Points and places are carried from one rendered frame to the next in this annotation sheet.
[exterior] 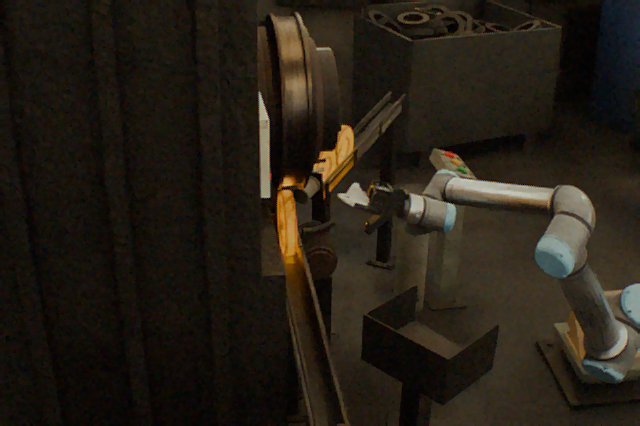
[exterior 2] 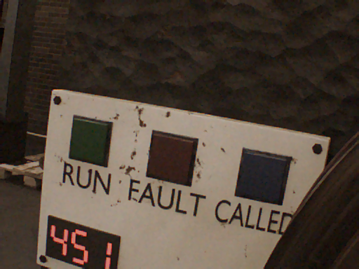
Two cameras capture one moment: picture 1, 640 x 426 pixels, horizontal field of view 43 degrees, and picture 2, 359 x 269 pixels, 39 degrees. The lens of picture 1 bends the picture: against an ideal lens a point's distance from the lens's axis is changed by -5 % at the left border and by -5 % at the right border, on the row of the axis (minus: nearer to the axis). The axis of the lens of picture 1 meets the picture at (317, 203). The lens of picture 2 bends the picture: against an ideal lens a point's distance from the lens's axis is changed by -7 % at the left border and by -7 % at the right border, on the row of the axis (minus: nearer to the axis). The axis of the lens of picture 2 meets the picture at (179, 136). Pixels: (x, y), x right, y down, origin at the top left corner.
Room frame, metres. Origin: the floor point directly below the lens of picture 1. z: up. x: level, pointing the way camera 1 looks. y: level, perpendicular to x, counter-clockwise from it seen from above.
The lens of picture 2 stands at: (1.99, -0.27, 1.28)
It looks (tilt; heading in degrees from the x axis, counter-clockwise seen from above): 8 degrees down; 118
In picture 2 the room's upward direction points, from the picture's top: 9 degrees clockwise
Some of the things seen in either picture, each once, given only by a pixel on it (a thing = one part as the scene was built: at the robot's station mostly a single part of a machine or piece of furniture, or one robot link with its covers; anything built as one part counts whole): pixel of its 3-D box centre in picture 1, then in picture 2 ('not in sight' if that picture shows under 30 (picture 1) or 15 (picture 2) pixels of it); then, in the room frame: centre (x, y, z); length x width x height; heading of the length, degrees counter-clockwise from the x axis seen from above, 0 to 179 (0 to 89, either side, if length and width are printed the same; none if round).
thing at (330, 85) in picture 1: (323, 99); not in sight; (2.14, -0.01, 1.11); 0.28 x 0.06 x 0.28; 10
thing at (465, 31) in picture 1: (446, 74); not in sight; (4.76, -0.76, 0.39); 1.03 x 0.83 x 0.77; 115
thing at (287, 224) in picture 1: (286, 222); not in sight; (2.12, 0.09, 0.75); 0.18 x 0.03 x 0.18; 10
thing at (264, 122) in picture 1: (259, 137); (167, 211); (1.77, 0.13, 1.15); 0.26 x 0.02 x 0.18; 10
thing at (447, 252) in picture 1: (449, 231); not in sight; (2.92, -0.52, 0.31); 0.24 x 0.16 x 0.62; 10
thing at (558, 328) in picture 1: (607, 348); not in sight; (2.40, -1.06, 0.10); 0.32 x 0.32 x 0.04; 6
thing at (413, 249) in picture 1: (412, 249); not in sight; (2.85, -0.37, 0.26); 0.12 x 0.12 x 0.52
